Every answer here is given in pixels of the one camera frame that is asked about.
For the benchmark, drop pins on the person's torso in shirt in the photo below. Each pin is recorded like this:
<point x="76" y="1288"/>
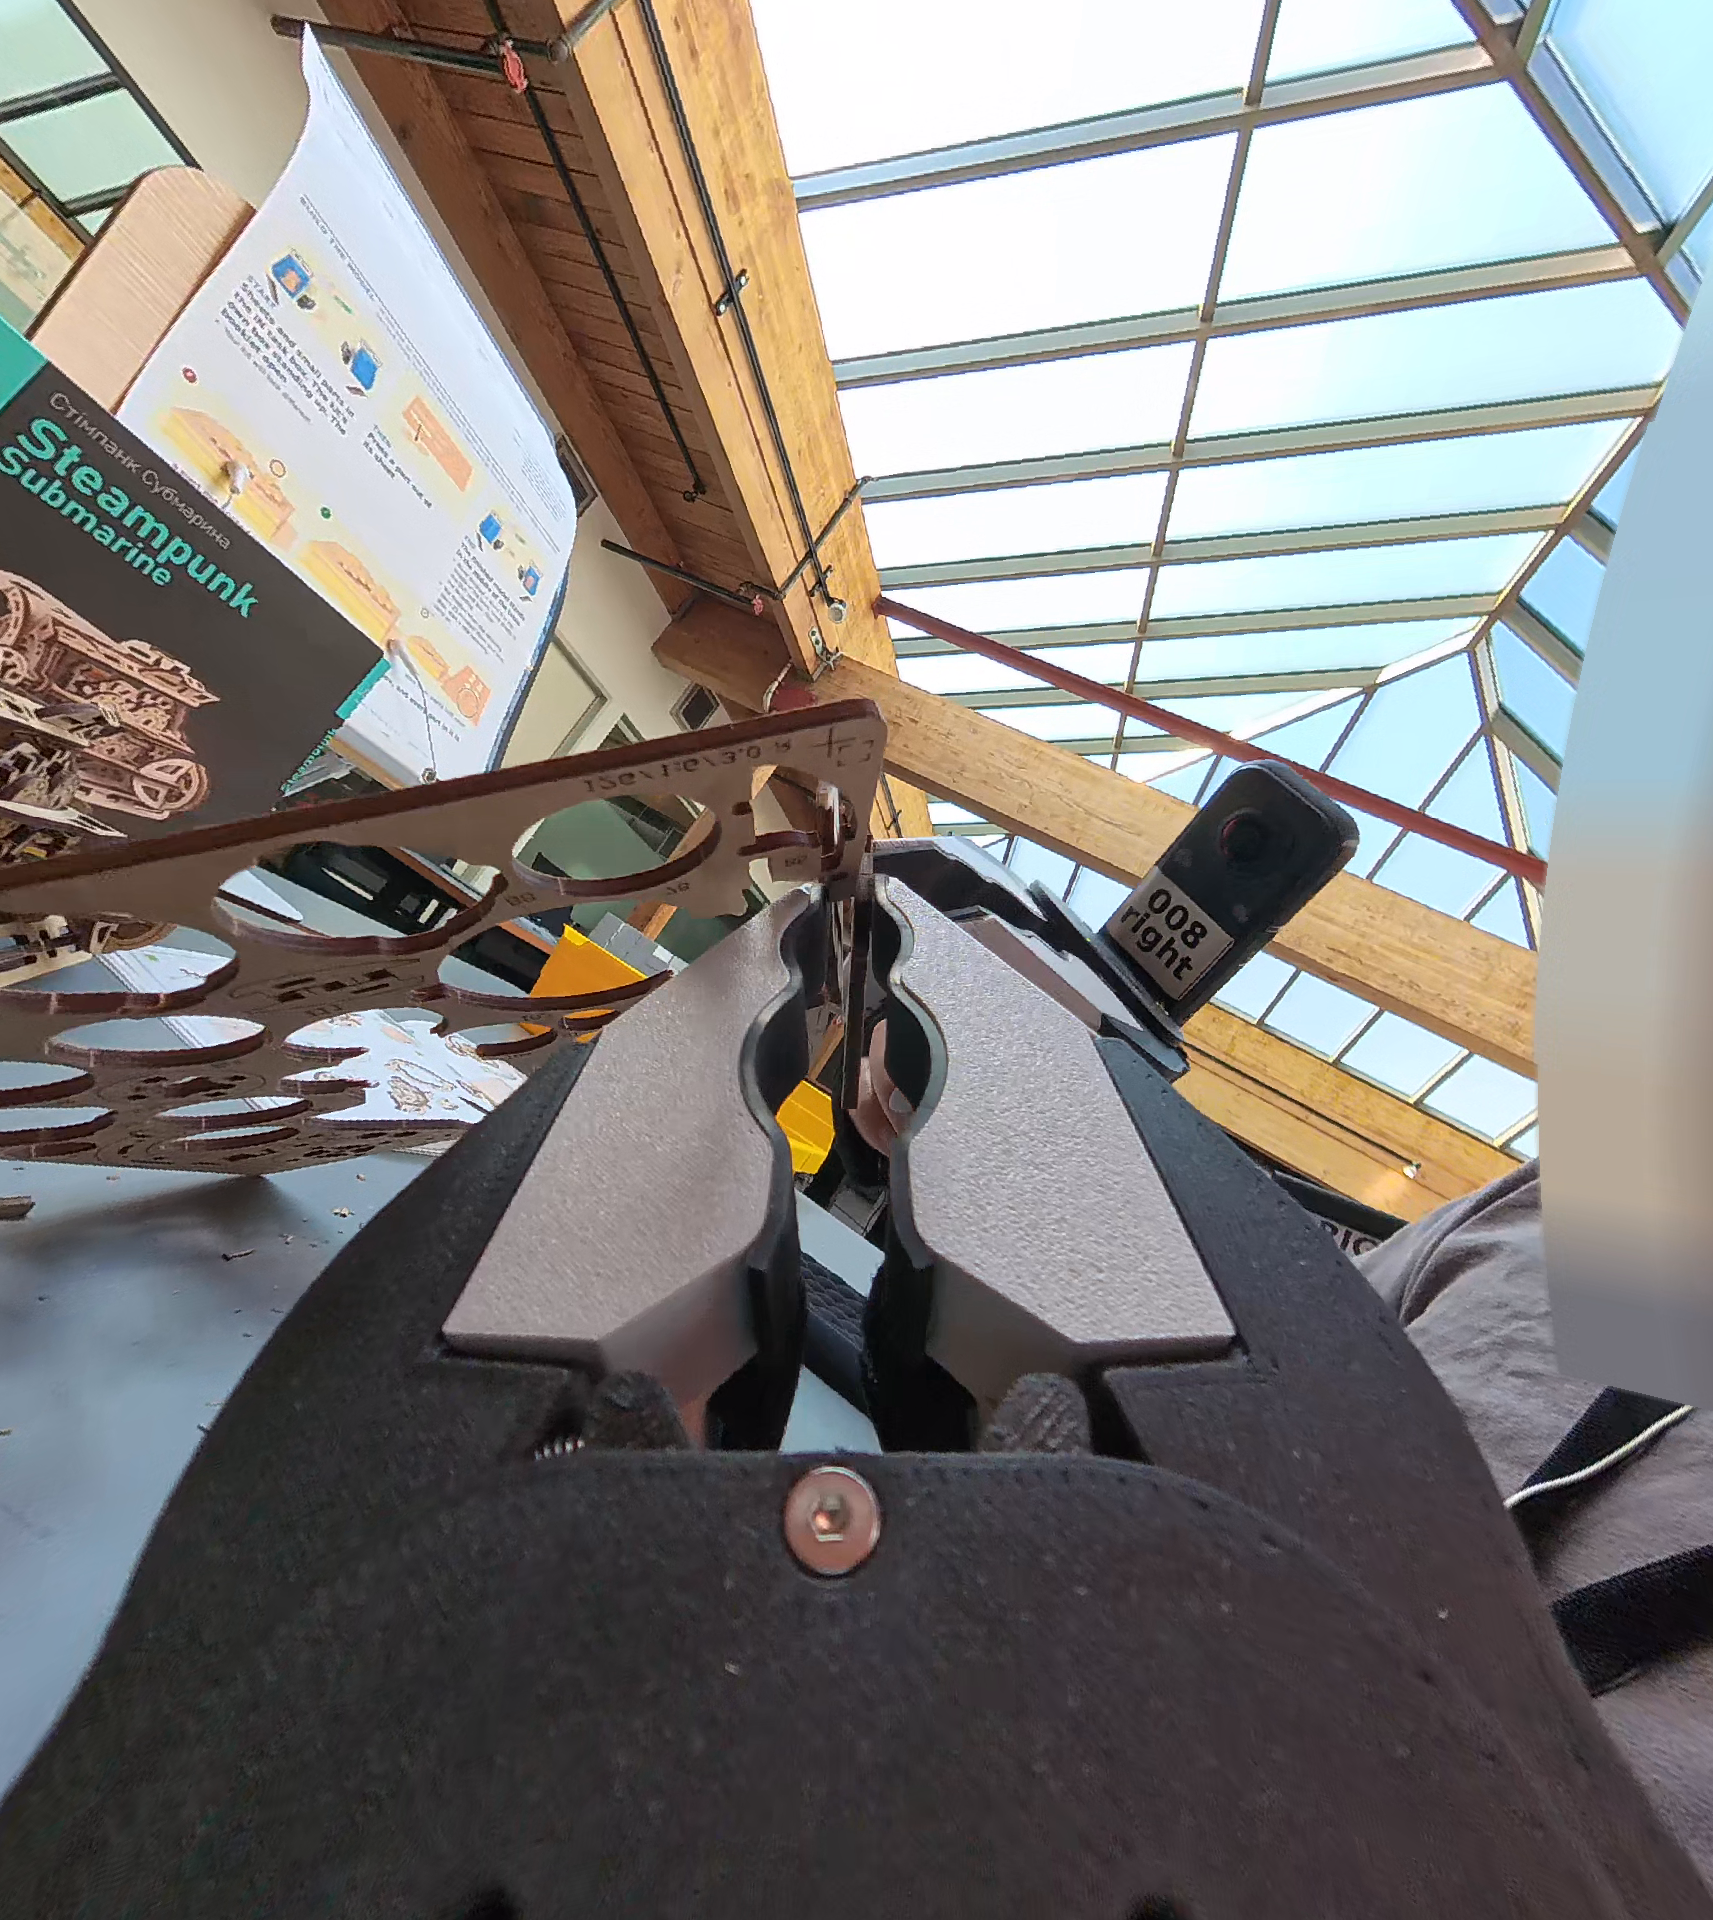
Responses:
<point x="1696" y="1786"/>

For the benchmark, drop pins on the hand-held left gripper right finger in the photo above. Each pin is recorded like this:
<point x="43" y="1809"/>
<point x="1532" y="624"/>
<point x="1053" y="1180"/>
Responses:
<point x="1053" y="1200"/>

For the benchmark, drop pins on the person's right hand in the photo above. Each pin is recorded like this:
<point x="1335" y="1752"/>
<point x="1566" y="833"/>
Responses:
<point x="882" y="1111"/>

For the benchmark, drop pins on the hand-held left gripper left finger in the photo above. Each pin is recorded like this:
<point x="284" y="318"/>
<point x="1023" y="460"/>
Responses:
<point x="615" y="1200"/>

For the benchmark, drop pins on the wooden parts sheet round holes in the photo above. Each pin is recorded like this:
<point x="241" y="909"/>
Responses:
<point x="345" y="838"/>

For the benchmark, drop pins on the red pipe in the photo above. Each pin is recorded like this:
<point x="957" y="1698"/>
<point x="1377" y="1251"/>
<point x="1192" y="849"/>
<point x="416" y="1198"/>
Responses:
<point x="1172" y="723"/>

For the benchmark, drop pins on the white instruction poster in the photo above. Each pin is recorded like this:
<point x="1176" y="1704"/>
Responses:
<point x="345" y="302"/>

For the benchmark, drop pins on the black model kit box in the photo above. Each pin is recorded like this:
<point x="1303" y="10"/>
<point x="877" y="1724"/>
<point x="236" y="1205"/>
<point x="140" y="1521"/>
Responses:
<point x="120" y="496"/>

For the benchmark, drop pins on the brown board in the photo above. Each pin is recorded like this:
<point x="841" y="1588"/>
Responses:
<point x="136" y="270"/>

